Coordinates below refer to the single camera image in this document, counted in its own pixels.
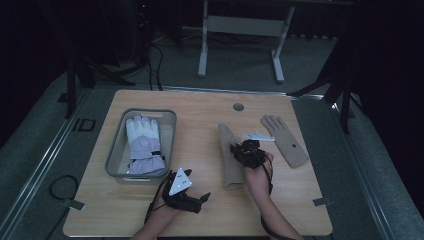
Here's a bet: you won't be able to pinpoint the person's left hand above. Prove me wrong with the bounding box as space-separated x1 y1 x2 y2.
154 186 184 223

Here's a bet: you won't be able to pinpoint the white desk frame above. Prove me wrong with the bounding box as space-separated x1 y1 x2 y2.
197 0 296 84

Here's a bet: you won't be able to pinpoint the person's right hand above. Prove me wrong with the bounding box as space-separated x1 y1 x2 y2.
243 151 275 202

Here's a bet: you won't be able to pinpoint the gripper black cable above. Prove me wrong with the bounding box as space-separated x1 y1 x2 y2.
259 155 284 240
143 178 172 225

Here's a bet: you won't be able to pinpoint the grey tape piece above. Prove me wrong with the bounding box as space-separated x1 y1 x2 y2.
312 197 334 207
61 198 87 212

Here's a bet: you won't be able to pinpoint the dark equipment tower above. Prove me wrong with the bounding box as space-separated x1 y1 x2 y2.
132 0 155 65

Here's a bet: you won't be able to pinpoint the black tripod stand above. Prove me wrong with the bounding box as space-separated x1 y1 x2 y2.
288 49 358 135
61 46 137 120

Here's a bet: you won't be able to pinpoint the black floor cables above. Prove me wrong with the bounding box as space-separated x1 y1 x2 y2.
145 42 165 92

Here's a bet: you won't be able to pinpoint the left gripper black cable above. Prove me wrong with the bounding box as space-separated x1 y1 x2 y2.
143 178 172 225

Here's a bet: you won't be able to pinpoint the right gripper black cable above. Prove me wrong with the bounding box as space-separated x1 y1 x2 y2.
259 155 284 240

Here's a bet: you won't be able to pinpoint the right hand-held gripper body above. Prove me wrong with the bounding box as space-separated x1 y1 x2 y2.
233 130 276 170

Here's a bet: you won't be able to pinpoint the purple and white glove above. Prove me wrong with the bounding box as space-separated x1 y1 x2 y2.
125 115 167 176

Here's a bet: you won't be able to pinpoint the beige glove with dark button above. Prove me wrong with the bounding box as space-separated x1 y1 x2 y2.
259 114 310 169

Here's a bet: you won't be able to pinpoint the grey plastic bin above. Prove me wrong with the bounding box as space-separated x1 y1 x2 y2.
104 108 178 186

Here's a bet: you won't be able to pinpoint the metal floor rail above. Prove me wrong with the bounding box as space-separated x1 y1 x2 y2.
159 85 325 101
331 101 399 240
0 89 92 240

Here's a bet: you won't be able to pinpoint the plain beige glove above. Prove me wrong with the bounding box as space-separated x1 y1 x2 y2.
217 122 248 191

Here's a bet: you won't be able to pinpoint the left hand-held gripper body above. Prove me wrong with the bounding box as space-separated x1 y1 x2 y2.
162 167 204 215

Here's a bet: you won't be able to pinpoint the black looped cable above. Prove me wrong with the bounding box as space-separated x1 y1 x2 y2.
48 174 80 202

